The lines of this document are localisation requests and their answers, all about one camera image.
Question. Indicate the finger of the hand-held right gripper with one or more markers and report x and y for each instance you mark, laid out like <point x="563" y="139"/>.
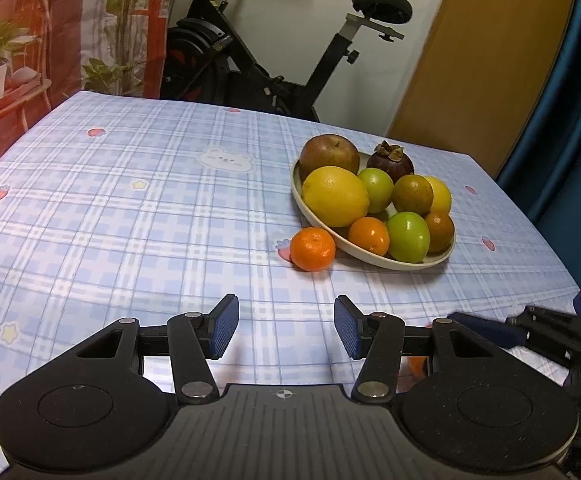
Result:
<point x="490" y="332"/>

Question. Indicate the brownish round fruit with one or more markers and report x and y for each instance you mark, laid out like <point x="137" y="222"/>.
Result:
<point x="413" y="194"/>
<point x="441" y="230"/>

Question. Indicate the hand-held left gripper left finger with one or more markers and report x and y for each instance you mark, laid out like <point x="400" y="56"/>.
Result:
<point x="223" y="325"/>

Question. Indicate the blue checked tablecloth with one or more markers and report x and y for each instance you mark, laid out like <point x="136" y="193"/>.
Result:
<point x="120" y="210"/>

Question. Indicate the wooden door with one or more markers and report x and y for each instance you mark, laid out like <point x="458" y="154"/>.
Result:
<point x="470" y="60"/>

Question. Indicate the cream round plate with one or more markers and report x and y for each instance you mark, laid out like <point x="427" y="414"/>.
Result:
<point x="296" y="187"/>

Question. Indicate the dark purple mangosteen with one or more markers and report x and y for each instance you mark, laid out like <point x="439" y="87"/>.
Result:
<point x="395" y="165"/>

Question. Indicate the black exercise bike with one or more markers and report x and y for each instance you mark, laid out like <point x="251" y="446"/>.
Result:
<point x="210" y="60"/>

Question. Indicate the small orange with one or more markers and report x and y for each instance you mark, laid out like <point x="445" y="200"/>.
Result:
<point x="313" y="249"/>
<point x="415" y="366"/>
<point x="369" y="235"/>

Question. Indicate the small green round fruit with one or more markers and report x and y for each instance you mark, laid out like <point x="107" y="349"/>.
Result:
<point x="378" y="187"/>

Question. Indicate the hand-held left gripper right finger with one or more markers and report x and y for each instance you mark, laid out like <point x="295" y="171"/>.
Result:
<point x="348" y="327"/>

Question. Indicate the reddish brown apple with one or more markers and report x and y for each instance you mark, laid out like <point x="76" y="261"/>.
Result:
<point x="328" y="152"/>

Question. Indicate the printed backdrop cloth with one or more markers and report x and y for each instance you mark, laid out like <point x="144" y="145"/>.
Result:
<point x="70" y="35"/>

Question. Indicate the large green round fruit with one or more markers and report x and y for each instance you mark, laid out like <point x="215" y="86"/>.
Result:
<point x="408" y="236"/>

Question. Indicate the blue curtain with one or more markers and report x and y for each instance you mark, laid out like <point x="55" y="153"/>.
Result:
<point x="570" y="160"/>

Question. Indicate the yellow lemon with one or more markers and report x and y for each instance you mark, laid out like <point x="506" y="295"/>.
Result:
<point x="333" y="195"/>
<point x="440" y="192"/>

